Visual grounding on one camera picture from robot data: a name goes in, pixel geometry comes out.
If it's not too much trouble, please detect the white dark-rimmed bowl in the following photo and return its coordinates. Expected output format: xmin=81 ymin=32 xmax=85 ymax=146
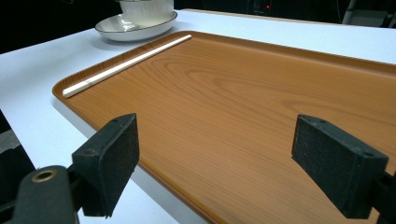
xmin=118 ymin=0 xmax=175 ymax=29

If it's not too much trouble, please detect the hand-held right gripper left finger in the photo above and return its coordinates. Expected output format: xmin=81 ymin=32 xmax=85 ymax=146
xmin=71 ymin=112 xmax=140 ymax=218

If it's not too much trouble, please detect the white dark-rimmed plate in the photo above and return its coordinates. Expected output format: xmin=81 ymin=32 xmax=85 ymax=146
xmin=94 ymin=11 xmax=178 ymax=43

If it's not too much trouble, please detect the black cabinet with red light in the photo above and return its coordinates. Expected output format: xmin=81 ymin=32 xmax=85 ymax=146
xmin=242 ymin=0 xmax=283 ymax=15

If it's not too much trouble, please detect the white chopstick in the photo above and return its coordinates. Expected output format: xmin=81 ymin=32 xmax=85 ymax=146
xmin=80 ymin=34 xmax=192 ymax=87
xmin=62 ymin=34 xmax=193 ymax=99

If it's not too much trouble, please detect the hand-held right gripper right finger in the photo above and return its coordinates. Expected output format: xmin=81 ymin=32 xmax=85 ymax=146
xmin=290 ymin=113 xmax=390 ymax=219

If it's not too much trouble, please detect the brown wood-grain tray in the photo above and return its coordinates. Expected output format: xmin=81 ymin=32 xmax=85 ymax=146
xmin=51 ymin=30 xmax=396 ymax=224

